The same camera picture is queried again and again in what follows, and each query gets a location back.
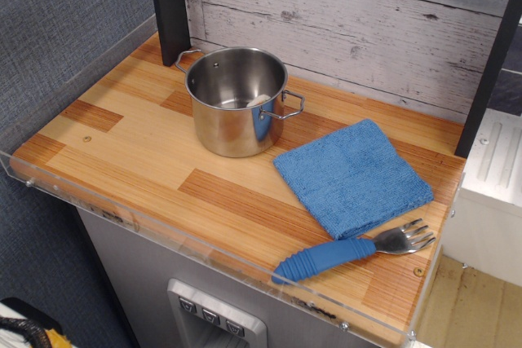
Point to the metal pot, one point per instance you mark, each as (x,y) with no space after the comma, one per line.
(239,99)

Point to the blue cloth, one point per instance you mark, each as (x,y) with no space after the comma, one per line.
(353,180)

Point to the white block beside table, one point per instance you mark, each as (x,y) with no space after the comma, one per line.
(483,229)

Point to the grey cabinet front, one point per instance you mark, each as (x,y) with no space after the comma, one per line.
(139,269)

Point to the silver control panel with buttons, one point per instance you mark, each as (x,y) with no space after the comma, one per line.
(206,321)

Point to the black and yellow object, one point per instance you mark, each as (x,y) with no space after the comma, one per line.
(23,325)

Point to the left black frame post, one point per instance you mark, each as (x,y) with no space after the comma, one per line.
(172,27)

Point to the black frame post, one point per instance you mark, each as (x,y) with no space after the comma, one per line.
(498,53)
(172,27)

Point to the right black frame post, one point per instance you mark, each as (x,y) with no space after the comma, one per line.
(498,53)

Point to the clear acrylic guard rail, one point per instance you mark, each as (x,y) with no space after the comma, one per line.
(118,137)

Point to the blue handled metal fork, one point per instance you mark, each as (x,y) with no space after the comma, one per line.
(408,238)

